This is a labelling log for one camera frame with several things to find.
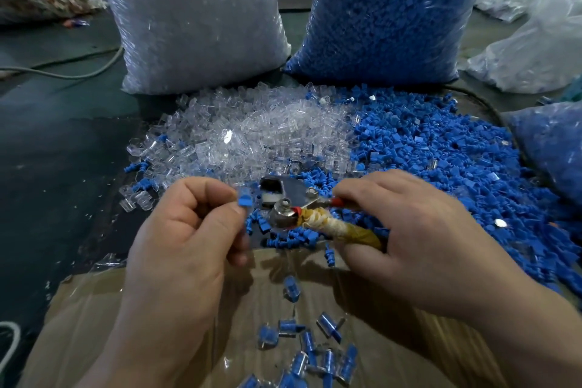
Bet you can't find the metal press tool taped handle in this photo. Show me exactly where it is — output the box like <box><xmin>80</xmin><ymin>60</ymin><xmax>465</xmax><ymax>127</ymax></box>
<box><xmin>258</xmin><ymin>175</ymin><xmax>383</xmax><ymax>251</ymax></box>

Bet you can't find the person's right hand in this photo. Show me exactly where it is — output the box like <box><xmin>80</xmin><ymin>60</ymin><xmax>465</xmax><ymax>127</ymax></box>
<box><xmin>332</xmin><ymin>169</ymin><xmax>544</xmax><ymax>327</ymax></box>

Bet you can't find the pile of blue plastic plugs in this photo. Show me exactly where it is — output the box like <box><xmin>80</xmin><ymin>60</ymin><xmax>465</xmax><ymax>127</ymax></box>
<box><xmin>124</xmin><ymin>85</ymin><xmax>582</xmax><ymax>297</ymax></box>

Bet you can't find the grey cable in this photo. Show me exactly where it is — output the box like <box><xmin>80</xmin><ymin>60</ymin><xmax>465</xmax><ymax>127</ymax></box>
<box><xmin>0</xmin><ymin>47</ymin><xmax>125</xmax><ymax>80</ymax></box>

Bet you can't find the cardboard box with plastic liner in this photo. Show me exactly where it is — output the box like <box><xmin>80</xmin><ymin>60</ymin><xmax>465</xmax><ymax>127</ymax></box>
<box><xmin>18</xmin><ymin>244</ymin><xmax>510</xmax><ymax>388</ymax></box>

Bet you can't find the large bag of clear caps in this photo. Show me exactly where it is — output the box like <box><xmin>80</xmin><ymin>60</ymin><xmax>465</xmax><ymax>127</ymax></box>
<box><xmin>88</xmin><ymin>0</ymin><xmax>292</xmax><ymax>95</ymax></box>

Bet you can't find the small bag of blue plugs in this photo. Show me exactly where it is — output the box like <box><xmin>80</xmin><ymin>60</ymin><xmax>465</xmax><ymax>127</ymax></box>
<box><xmin>502</xmin><ymin>101</ymin><xmax>582</xmax><ymax>206</ymax></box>

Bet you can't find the pile of clear plastic caps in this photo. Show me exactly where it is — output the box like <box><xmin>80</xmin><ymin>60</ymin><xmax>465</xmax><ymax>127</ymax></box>
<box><xmin>119</xmin><ymin>82</ymin><xmax>364</xmax><ymax>213</ymax></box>

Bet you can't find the person's right forearm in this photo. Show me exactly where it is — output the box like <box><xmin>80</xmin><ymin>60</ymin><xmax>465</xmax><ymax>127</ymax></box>
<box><xmin>473</xmin><ymin>274</ymin><xmax>582</xmax><ymax>388</ymax></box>

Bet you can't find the group of assembled blue-clear pieces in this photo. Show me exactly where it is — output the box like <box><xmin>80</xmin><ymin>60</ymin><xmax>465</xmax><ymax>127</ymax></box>
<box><xmin>236</xmin><ymin>275</ymin><xmax>360</xmax><ymax>388</ymax></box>

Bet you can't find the person's left forearm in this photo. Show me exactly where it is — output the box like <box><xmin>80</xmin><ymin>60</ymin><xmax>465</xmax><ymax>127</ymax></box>
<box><xmin>75</xmin><ymin>303</ymin><xmax>220</xmax><ymax>388</ymax></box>

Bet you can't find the white cord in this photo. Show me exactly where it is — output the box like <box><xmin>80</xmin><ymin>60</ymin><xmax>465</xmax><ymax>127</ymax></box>
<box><xmin>0</xmin><ymin>322</ymin><xmax>22</xmax><ymax>375</ymax></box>

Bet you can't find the person's left hand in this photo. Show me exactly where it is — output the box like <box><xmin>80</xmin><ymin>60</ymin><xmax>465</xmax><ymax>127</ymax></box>
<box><xmin>122</xmin><ymin>176</ymin><xmax>252</xmax><ymax>316</ymax></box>

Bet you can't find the large bag of blue plugs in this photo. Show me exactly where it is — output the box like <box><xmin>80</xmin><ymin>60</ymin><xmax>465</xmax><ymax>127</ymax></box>
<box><xmin>283</xmin><ymin>0</ymin><xmax>496</xmax><ymax>87</ymax></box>

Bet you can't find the white translucent plastic bag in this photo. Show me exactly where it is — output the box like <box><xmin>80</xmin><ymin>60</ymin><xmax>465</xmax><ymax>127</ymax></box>
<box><xmin>465</xmin><ymin>0</ymin><xmax>582</xmax><ymax>95</ymax></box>

